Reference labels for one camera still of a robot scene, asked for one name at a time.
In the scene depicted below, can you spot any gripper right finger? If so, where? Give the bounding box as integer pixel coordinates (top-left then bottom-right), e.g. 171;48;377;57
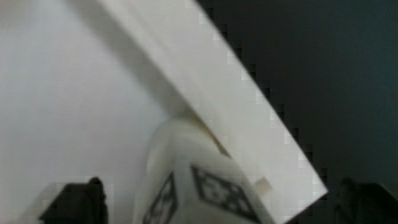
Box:
335;179;398;224

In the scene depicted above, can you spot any white leg back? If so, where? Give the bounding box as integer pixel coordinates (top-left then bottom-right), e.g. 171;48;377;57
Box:
134;117;276;224

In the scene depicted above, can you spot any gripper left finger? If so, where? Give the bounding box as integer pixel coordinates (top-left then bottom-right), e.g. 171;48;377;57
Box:
40;177;109;224

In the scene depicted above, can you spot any white square tabletop part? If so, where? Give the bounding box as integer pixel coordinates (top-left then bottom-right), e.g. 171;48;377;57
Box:
0;0;328;224

